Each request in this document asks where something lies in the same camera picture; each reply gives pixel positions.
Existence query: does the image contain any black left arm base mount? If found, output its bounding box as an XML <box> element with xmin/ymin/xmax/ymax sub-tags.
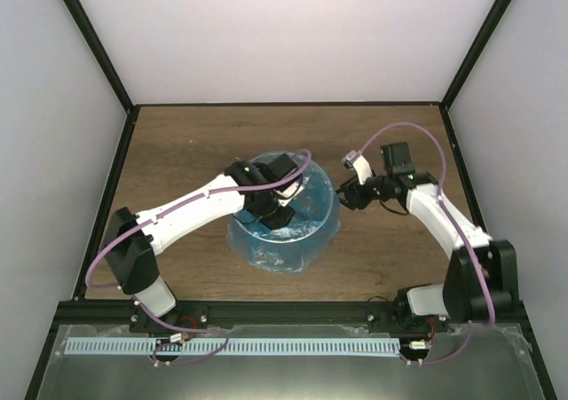
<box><xmin>127</xmin><ymin>301</ymin><xmax>209</xmax><ymax>334</ymax></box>

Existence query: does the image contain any black frame post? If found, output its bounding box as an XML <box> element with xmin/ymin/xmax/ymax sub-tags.
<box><xmin>47</xmin><ymin>0</ymin><xmax>135</xmax><ymax>113</ymax></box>
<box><xmin>442</xmin><ymin>0</ymin><xmax>527</xmax><ymax>108</ymax></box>

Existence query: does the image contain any black aluminium front rail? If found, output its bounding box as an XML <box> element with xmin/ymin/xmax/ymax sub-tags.
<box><xmin>56</xmin><ymin>299</ymin><xmax>525</xmax><ymax>325</ymax></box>

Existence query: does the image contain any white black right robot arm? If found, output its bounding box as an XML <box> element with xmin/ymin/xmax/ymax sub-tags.
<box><xmin>336</xmin><ymin>143</ymin><xmax>518</xmax><ymax>332</ymax></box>

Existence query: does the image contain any translucent grey plastic trash bin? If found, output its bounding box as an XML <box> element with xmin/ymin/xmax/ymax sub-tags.
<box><xmin>226</xmin><ymin>151</ymin><xmax>342</xmax><ymax>275</ymax></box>

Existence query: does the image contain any blue translucent plastic trash bag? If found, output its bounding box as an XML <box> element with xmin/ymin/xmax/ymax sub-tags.
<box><xmin>226</xmin><ymin>151</ymin><xmax>342</xmax><ymax>275</ymax></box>

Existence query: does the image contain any black frame post left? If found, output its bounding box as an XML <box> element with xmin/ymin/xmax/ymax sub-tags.
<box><xmin>47</xmin><ymin>0</ymin><xmax>135</xmax><ymax>113</ymax></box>

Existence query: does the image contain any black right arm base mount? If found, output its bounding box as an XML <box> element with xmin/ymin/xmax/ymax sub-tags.
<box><xmin>365</xmin><ymin>289</ymin><xmax>440</xmax><ymax>333</ymax></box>

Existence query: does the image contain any light blue slotted cable duct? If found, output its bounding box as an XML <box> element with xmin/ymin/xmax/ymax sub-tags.
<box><xmin>64</xmin><ymin>337</ymin><xmax>400</xmax><ymax>357</ymax></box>

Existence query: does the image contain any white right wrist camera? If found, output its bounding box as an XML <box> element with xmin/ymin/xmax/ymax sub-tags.
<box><xmin>342</xmin><ymin>150</ymin><xmax>374</xmax><ymax>185</ymax></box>

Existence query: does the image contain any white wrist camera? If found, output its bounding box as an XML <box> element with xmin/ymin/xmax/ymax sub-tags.
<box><xmin>342</xmin><ymin>150</ymin><xmax>374</xmax><ymax>185</ymax></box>
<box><xmin>273</xmin><ymin>175</ymin><xmax>305</xmax><ymax>208</ymax></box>

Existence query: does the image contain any black frame post right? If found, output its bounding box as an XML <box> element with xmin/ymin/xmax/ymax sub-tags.
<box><xmin>442</xmin><ymin>0</ymin><xmax>527</xmax><ymax>108</ymax></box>

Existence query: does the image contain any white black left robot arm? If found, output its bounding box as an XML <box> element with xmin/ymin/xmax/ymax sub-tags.
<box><xmin>103</xmin><ymin>153</ymin><xmax>302</xmax><ymax>333</ymax></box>

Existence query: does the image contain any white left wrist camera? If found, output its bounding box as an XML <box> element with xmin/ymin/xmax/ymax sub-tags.
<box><xmin>273</xmin><ymin>175</ymin><xmax>305</xmax><ymax>208</ymax></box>

